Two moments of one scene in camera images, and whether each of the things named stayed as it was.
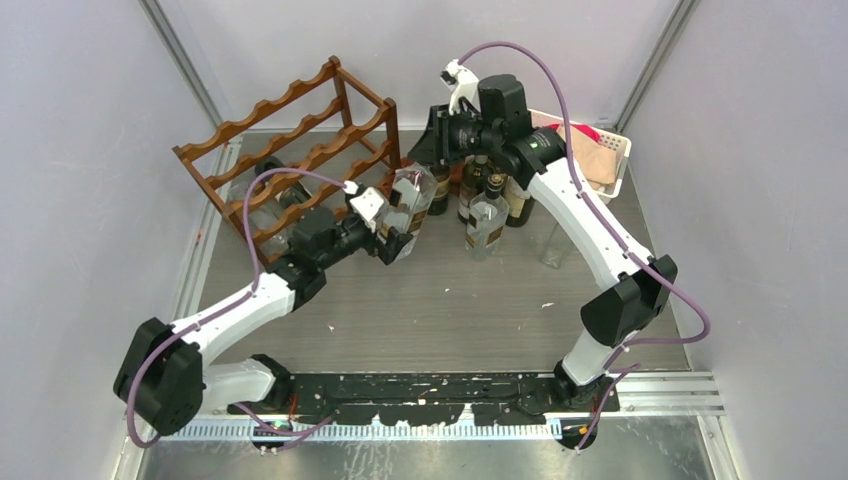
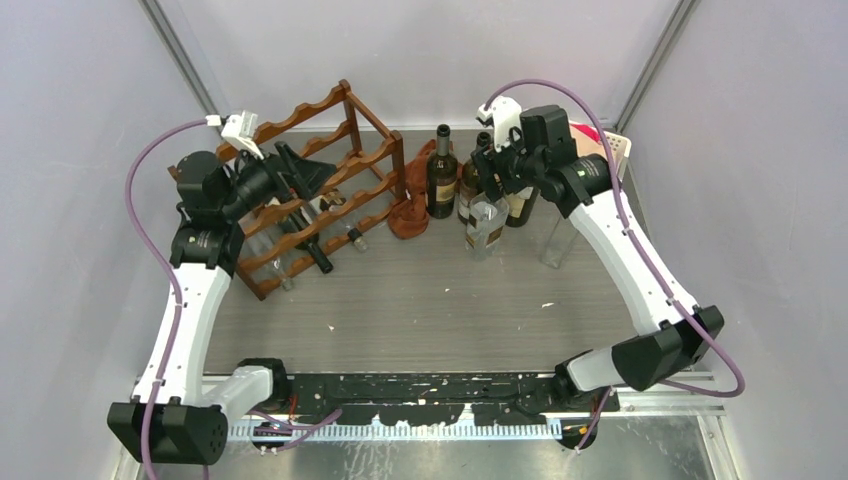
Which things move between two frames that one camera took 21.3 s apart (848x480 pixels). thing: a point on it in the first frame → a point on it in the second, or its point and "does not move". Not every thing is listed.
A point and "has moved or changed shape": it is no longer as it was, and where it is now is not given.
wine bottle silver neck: (477, 171) does not move
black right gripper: (435, 142) → (488, 161)
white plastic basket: (622, 145) does not move
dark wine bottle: (291, 196) has moved or changed shape
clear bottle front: (557, 247) does not move
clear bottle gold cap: (488, 213) does not move
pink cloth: (583, 127) does not move
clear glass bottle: (263, 214) has moved or changed shape
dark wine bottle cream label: (520, 203) does not move
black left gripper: (388, 250) → (306, 177)
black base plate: (432, 398) does not move
